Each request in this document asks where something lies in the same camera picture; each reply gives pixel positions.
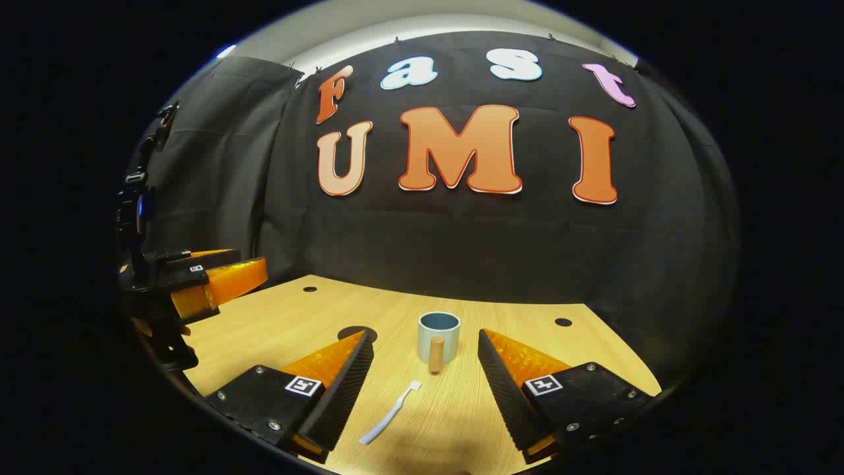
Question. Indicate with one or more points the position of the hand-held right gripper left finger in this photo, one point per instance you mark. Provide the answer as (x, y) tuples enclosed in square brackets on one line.
[(343, 389)]

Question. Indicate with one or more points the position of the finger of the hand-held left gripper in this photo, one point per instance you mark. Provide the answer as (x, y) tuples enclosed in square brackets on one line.
[(224, 282), (198, 257)]

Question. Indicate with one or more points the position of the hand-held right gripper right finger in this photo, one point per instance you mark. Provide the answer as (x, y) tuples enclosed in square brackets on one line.
[(508, 389)]

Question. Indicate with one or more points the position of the light blue toothbrush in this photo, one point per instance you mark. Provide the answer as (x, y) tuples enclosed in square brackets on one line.
[(389, 415)]

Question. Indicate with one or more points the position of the dark round coaster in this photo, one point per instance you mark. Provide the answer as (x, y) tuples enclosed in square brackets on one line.
[(349, 331)]

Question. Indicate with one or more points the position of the wooden desktop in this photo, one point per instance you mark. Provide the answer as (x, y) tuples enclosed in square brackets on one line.
[(264, 323)]

